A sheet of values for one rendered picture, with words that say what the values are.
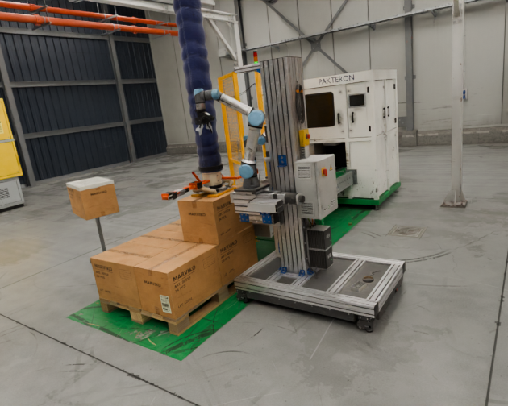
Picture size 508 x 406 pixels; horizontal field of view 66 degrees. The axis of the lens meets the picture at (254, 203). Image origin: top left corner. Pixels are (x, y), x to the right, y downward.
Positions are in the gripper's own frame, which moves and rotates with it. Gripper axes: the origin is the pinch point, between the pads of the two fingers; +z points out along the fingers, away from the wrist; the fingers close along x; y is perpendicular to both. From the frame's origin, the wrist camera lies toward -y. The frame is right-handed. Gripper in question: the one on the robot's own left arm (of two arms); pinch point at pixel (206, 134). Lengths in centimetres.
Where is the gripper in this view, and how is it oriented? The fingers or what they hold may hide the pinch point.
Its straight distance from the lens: 318.4
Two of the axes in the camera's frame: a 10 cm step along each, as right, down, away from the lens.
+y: -8.2, -0.5, 5.7
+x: -5.6, 2.7, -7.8
